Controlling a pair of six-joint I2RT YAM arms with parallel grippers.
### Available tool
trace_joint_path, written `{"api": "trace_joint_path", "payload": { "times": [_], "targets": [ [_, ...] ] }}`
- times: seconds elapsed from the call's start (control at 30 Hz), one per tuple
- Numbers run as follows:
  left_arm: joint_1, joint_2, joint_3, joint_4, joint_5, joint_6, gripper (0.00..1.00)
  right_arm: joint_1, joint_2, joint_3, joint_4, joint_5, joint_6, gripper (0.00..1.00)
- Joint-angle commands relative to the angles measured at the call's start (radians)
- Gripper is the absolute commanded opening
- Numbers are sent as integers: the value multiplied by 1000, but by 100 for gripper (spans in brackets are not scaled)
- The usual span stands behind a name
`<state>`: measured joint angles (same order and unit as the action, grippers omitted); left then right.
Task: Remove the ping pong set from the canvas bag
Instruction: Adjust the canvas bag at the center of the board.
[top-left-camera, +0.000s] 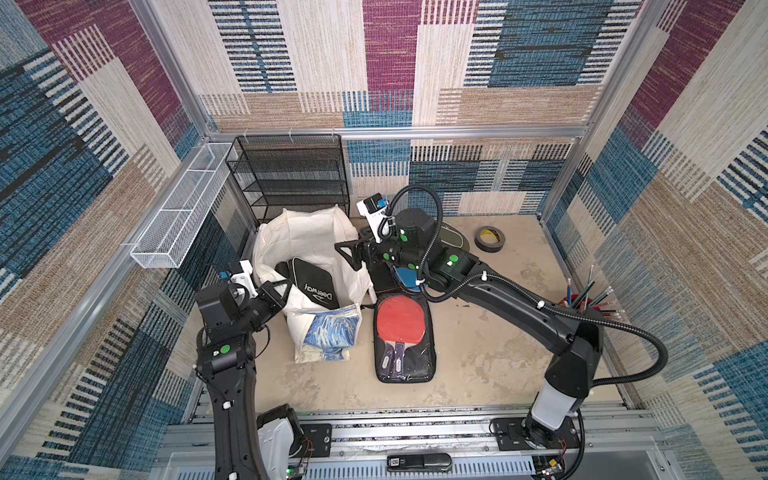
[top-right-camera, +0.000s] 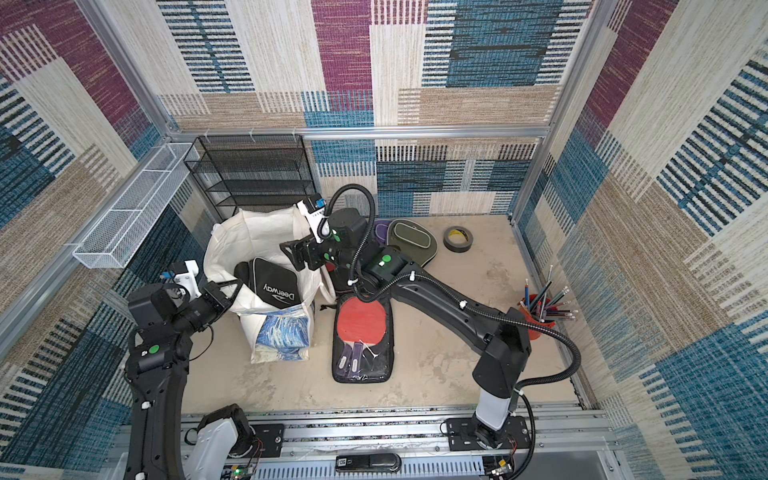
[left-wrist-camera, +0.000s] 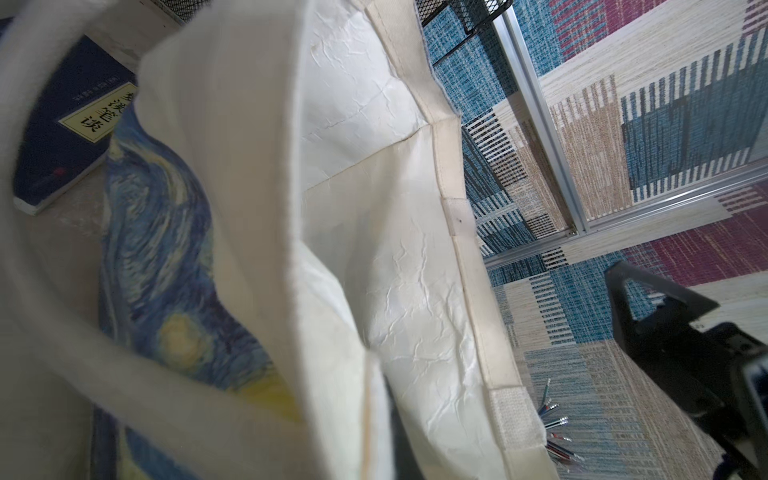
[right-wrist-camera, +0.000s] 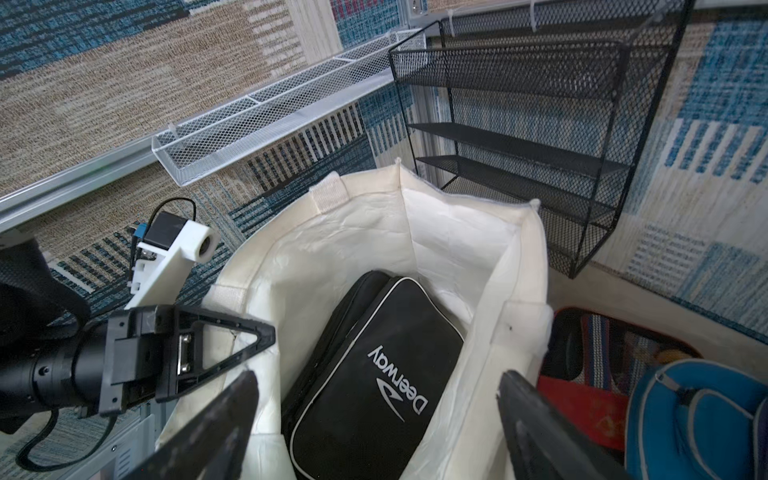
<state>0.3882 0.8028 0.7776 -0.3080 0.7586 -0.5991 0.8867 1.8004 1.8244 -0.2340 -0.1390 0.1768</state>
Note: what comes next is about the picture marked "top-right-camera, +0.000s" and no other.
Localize olive green paddle case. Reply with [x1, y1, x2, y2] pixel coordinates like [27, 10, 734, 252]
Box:
[387, 219, 438, 268]

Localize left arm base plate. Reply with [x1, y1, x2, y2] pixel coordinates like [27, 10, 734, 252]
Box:
[241, 423, 285, 460]

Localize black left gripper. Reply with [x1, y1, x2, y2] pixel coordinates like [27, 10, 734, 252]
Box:
[170, 277, 242, 338]

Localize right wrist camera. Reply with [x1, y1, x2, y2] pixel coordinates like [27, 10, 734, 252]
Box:
[296, 194, 326, 243]

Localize aluminium front rail frame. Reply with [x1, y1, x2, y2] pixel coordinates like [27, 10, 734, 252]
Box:
[98, 404, 631, 480]

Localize purple paddle case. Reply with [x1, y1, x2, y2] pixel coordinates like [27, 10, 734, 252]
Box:
[373, 219, 391, 245]

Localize red pencil cup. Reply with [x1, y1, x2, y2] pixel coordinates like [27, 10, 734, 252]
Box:
[519, 298, 555, 341]

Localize black wire mesh shelf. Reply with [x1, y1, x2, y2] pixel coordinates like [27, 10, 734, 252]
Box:
[183, 134, 318, 220]

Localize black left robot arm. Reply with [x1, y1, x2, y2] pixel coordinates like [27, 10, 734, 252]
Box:
[124, 279, 243, 479]

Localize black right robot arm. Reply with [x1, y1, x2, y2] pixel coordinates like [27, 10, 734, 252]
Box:
[279, 208, 530, 448]

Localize white wire mesh basket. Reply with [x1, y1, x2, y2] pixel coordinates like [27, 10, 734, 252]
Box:
[73, 143, 191, 269]

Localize white canvas starry night bag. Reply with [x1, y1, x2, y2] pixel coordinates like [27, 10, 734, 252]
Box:
[203, 206, 336, 364]

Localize black tape roll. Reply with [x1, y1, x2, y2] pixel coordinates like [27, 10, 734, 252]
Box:
[443, 226, 474, 253]

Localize clear case red paddles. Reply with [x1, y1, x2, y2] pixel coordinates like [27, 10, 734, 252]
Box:
[331, 294, 395, 384]

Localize black handheld scanner device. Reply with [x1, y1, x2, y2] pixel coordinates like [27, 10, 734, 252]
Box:
[334, 453, 402, 473]

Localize black corrugated cable conduit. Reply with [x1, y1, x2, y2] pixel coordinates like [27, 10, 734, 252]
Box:
[323, 184, 583, 480]

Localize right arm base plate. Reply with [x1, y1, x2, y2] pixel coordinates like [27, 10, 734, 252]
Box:
[441, 416, 531, 451]

